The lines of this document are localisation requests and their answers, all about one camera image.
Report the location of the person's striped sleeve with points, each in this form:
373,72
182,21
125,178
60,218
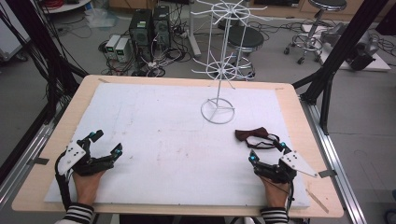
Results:
274,215
78,213

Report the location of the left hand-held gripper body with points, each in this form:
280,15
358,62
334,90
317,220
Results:
74,155

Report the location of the chrome stool with wheels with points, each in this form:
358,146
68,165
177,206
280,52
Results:
313,37

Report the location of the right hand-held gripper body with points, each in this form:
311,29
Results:
285,169

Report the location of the person's left striped sleeve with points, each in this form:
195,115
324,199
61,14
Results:
78,213

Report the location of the person's right striped sleeve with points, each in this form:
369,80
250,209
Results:
274,215

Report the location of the grey tape piece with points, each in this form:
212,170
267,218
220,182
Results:
327,173
39,160

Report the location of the thin wooden strip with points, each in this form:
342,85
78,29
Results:
317,200

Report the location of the person's right hand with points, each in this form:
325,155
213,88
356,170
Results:
275,193

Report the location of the aluminium rail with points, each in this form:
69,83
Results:
28,149
334,165

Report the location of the grey and black machine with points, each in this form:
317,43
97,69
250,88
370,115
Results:
361,46

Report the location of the white power supply unit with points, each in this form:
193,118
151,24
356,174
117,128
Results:
123,49
112,45

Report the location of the white foam mat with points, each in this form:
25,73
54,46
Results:
174,146

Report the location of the slim black computer tower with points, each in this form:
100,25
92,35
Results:
162,26

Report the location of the large black computer tower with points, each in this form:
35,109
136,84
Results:
141,32

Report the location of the black round stool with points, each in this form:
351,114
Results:
246,39

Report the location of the grey metal table leg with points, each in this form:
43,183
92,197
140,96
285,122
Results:
193,34

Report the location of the person's left hand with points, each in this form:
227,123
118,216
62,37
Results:
88,186

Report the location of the wooden table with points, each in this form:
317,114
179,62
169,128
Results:
311,130

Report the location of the clear plastic bag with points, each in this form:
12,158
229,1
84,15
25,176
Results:
100,18

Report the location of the white round table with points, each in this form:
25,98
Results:
67,5

